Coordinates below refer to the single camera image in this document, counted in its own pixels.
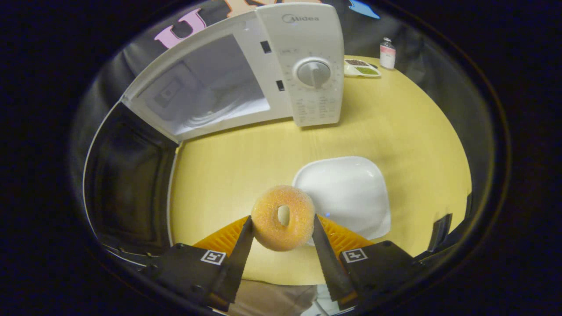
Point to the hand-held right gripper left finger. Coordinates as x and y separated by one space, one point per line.
235 272

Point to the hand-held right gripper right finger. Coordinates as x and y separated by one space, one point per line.
331 272

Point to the sugared orange donut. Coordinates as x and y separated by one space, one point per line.
268 228

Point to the white microwave oven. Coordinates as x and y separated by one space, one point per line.
303 44

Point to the person's beige trousers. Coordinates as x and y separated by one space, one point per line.
272 300

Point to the white square plate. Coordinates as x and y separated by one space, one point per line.
347 193

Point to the dark upright bar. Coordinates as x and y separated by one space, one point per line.
440 232

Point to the white divided snack tray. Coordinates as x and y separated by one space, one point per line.
362 69

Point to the small clear bottle pink label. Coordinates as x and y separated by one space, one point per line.
387 55

